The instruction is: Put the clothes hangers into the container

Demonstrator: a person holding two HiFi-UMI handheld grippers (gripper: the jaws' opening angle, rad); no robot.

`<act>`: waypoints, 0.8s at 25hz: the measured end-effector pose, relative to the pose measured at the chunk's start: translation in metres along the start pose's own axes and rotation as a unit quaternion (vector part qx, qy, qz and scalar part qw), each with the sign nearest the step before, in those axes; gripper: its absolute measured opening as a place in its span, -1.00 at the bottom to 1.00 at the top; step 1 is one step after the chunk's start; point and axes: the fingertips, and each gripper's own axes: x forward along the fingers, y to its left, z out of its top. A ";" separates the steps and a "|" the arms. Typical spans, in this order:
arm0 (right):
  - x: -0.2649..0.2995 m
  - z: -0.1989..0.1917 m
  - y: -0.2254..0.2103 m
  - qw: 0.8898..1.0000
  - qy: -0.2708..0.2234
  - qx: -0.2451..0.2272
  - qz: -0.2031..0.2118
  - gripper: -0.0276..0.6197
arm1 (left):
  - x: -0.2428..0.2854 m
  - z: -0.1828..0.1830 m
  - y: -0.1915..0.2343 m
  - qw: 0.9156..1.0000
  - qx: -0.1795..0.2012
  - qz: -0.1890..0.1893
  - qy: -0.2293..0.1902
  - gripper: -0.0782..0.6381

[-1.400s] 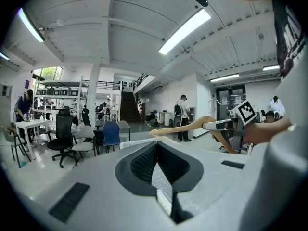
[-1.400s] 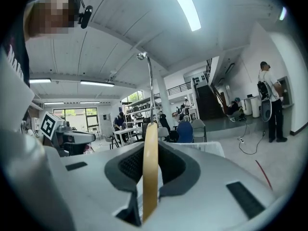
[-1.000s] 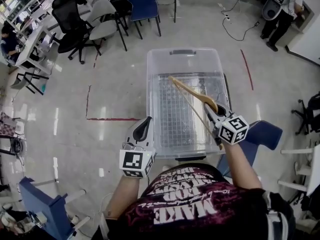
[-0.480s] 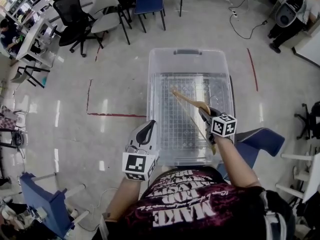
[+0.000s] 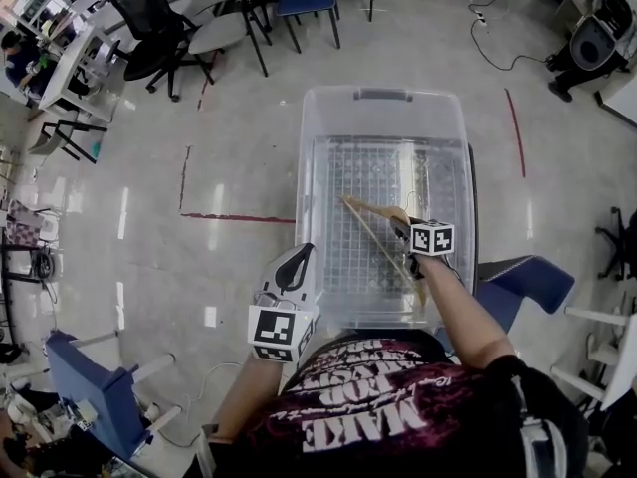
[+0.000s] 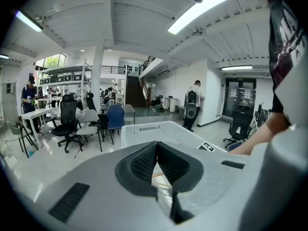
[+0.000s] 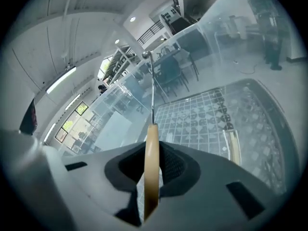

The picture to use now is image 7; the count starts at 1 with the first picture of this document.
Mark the dark teal chair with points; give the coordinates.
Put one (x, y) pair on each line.
(195, 44)
(171, 68)

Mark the round ceiling downlight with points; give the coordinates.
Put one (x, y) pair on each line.
(132, 19)
(117, 41)

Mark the dark red object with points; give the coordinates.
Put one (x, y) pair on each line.
(30, 118)

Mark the wooden clothes hanger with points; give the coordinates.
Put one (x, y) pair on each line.
(233, 145)
(151, 157)

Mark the black balcony railing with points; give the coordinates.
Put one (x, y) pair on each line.
(150, 32)

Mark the long ceiling tube light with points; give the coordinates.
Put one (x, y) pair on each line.
(61, 79)
(72, 101)

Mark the white storage rack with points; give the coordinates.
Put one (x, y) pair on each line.
(118, 66)

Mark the dark table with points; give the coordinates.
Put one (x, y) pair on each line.
(166, 55)

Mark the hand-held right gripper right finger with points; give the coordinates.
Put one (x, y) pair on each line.
(207, 201)

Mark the window with green view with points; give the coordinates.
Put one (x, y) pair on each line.
(81, 108)
(64, 131)

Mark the transparent plastic container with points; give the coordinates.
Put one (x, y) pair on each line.
(216, 64)

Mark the black and white patterned mat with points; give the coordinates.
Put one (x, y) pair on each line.
(192, 119)

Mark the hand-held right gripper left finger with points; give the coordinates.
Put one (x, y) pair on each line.
(79, 191)

